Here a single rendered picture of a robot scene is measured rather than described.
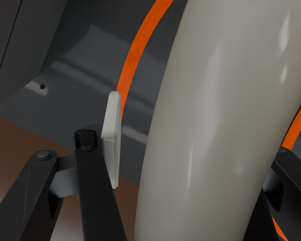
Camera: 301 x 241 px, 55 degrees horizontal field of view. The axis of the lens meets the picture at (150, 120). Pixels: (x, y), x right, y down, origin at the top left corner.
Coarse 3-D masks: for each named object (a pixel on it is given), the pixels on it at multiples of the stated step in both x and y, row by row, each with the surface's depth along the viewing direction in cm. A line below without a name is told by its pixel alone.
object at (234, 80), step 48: (192, 0) 6; (240, 0) 5; (288, 0) 4; (192, 48) 5; (240, 48) 5; (288, 48) 5; (192, 96) 6; (240, 96) 5; (288, 96) 5; (192, 144) 6; (240, 144) 5; (144, 192) 7; (192, 192) 6; (240, 192) 6; (144, 240) 7; (192, 240) 6; (240, 240) 7
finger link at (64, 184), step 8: (96, 128) 16; (64, 160) 13; (72, 160) 13; (64, 168) 13; (72, 168) 13; (56, 176) 12; (64, 176) 13; (72, 176) 13; (56, 184) 13; (64, 184) 13; (72, 184) 13; (48, 192) 13; (56, 192) 13; (64, 192) 13; (72, 192) 13; (48, 200) 13
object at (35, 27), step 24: (0, 0) 51; (24, 0) 62; (48, 0) 77; (0, 24) 56; (24, 24) 68; (48, 24) 88; (0, 48) 61; (24, 48) 77; (48, 48) 102; (0, 72) 68; (24, 72) 87; (0, 96) 76
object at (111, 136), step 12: (120, 96) 20; (108, 108) 17; (120, 108) 20; (108, 120) 15; (120, 120) 20; (108, 132) 14; (120, 132) 19; (108, 144) 14; (108, 156) 14; (108, 168) 14
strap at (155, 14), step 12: (156, 0) 95; (168, 0) 95; (156, 12) 97; (144, 24) 98; (156, 24) 98; (144, 36) 100; (132, 48) 102; (132, 60) 104; (132, 72) 105; (120, 84) 107; (300, 120) 113; (288, 132) 115; (288, 144) 118; (276, 228) 137
